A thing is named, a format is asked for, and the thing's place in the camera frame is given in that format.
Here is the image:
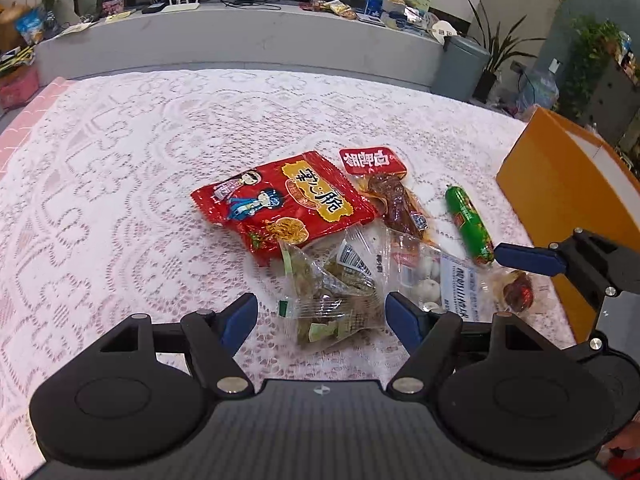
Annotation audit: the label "clear packet with green label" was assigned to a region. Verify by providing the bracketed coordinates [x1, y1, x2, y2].
[276, 227, 387, 357]

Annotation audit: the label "dark grey cabinet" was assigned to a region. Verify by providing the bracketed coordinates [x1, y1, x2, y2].
[585, 52, 640, 152]

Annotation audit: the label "bottles on cabinet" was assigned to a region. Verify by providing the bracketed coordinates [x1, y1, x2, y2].
[617, 32, 640, 82]

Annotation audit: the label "person's red clothing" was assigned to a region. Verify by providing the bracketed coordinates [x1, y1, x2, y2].
[602, 432, 640, 480]

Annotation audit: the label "clear packet of white balls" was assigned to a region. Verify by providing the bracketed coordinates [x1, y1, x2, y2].
[382, 230, 486, 322]

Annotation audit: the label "pink basket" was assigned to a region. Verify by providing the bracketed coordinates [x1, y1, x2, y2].
[0, 67, 41, 111]

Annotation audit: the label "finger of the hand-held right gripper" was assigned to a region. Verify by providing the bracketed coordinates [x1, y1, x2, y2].
[492, 227, 640, 311]

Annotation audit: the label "loose papers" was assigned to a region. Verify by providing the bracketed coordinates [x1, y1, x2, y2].
[60, 20, 99, 37]

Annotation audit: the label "red round snack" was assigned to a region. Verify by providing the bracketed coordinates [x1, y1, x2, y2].
[492, 269, 536, 312]

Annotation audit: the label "yellow and black packets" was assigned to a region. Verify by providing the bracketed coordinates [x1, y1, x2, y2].
[0, 45, 37, 77]

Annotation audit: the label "pink checked tablecloth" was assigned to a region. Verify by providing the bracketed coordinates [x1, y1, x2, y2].
[0, 76, 68, 176]

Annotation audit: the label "green sausage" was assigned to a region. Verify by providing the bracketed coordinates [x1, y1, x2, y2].
[445, 185, 496, 267]

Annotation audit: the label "white lace tablecloth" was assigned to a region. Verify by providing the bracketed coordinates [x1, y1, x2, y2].
[0, 67, 581, 441]

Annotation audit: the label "orange cardboard box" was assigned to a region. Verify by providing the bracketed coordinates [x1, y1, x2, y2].
[495, 106, 640, 343]

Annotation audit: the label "green vine plant on cabinet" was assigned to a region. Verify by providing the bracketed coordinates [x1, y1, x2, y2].
[560, 15, 622, 121]

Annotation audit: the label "long-leaf plant in black pot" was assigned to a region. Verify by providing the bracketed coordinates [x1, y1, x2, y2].
[467, 0, 547, 104]

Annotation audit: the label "pile of snack packets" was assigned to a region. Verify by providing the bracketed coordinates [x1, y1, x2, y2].
[302, 0, 359, 21]

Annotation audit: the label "grey pedal trash bin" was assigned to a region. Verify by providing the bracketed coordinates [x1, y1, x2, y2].
[432, 35, 491, 102]

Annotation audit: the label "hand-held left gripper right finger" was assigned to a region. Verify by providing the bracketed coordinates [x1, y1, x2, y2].
[385, 291, 571, 397]

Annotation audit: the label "red cartoon snack packet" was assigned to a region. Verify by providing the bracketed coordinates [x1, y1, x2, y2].
[190, 151, 377, 267]

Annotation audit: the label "red label meat packet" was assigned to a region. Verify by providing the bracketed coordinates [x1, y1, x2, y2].
[339, 146, 432, 246]

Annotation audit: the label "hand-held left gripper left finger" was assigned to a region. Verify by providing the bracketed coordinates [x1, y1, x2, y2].
[75, 293, 259, 397]

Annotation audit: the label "large blue water jug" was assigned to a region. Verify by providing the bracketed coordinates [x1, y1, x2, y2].
[520, 67, 560, 112]

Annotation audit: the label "grey television console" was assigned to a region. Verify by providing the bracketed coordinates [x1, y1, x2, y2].
[35, 0, 447, 94]

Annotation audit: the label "blue snack bag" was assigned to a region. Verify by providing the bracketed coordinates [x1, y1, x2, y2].
[14, 7, 47, 44]

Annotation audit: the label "black cables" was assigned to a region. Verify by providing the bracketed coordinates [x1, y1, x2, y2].
[220, 0, 284, 11]

